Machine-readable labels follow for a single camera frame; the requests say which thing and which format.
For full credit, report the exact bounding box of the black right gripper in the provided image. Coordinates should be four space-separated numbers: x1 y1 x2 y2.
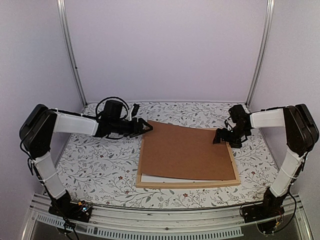
211 125 249 149

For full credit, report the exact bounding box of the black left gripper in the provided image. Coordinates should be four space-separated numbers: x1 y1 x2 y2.
111 117 154 139

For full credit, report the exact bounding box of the brown backing board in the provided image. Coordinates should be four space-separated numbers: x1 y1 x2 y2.
139 121 236 181

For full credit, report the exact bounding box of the light wooden picture frame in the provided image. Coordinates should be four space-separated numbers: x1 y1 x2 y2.
135 139 241 190

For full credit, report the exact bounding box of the photo with white border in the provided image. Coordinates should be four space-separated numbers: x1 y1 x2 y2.
140 174 201 183

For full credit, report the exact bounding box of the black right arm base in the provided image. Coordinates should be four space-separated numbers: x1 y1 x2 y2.
239 187 289 223

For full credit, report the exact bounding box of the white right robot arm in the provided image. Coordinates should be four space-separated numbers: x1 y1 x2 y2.
213 103 320 198

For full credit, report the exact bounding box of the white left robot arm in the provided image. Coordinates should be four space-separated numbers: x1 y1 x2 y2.
19 100 153 217

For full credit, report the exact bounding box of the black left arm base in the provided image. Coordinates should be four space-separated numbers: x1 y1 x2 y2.
48 190 93 223

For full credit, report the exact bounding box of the floral patterned table cover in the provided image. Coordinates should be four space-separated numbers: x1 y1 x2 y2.
48 101 288 210

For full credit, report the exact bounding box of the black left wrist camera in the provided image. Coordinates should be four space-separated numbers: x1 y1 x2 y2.
95 96 129 121

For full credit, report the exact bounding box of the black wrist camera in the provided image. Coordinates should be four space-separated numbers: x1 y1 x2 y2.
228 104 249 124
95 96 129 121

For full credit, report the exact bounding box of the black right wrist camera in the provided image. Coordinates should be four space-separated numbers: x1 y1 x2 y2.
228 104 249 124

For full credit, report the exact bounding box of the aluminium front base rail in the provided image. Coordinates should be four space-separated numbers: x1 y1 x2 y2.
21 194 314 240

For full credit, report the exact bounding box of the left aluminium corner post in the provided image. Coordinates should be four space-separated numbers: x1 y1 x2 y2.
56 0 88 107

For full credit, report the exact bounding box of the aluminium corner post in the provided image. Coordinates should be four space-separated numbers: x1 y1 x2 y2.
56 0 88 107
245 0 275 107

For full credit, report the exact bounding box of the right aluminium corner post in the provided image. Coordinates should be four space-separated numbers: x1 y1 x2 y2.
245 0 275 107

